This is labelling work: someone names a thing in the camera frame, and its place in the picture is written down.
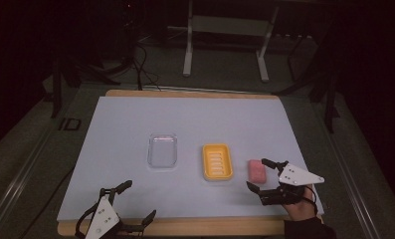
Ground yellow soap dish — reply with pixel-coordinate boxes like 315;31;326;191
202;142;235;182

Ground pink soap bar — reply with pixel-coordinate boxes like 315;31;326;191
248;159;268;184

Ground black floor cables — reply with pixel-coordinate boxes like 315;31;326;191
130;41;163;92

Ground light blue table mat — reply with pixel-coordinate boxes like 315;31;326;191
56;96;324;221

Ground white metal stand frame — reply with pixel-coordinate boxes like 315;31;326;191
182;0;281;84

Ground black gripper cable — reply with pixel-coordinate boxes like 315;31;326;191
302;185;319;217

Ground metal floor rail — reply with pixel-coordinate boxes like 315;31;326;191
325;130;382;239
0;130;55;235

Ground person's right hand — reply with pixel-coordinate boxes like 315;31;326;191
283;186;318;222

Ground black stand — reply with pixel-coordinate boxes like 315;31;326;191
48;54;121;120
274;31;340;134

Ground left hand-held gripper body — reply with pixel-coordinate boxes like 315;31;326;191
75;187;143;239

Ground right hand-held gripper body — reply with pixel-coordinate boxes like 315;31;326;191
259;160;325;206

